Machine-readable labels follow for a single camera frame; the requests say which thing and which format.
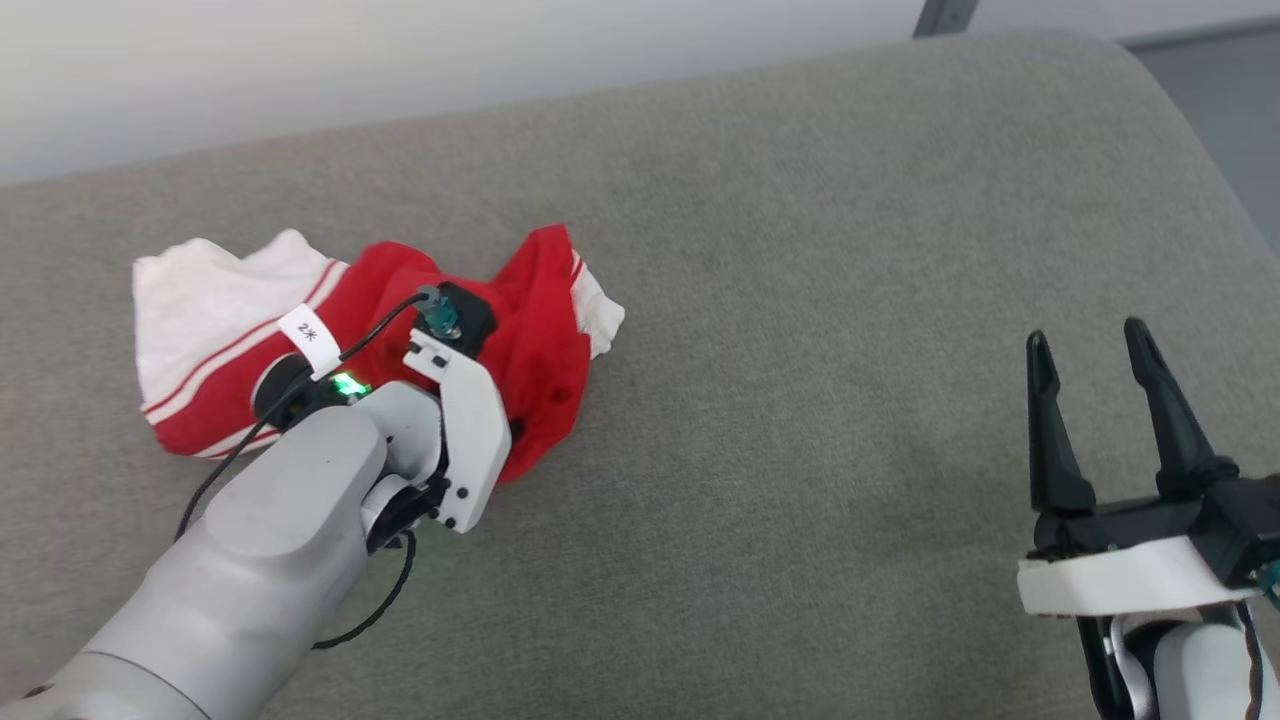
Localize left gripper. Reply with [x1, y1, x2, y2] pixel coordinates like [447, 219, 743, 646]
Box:
[404, 328, 514, 534]

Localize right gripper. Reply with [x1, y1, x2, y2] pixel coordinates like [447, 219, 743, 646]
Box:
[1017, 316, 1269, 617]

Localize red and white garment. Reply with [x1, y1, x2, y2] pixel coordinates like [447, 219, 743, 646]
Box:
[132, 224, 627, 485]

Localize grey fabric sofa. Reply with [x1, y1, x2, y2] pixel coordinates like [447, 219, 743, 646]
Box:
[0, 28, 1280, 720]

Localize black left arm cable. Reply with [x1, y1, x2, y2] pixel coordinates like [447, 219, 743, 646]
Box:
[174, 288, 433, 652]

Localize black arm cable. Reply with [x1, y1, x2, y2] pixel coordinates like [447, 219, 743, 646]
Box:
[1238, 600, 1269, 720]
[174, 288, 433, 652]

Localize white cable label tag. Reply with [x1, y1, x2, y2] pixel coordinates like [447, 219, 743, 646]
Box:
[277, 302, 342, 380]

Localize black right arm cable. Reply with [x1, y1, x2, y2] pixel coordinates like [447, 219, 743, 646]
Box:
[1238, 600, 1269, 720]

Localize grey metal post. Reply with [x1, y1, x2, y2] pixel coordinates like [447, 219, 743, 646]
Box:
[911, 0, 977, 42]

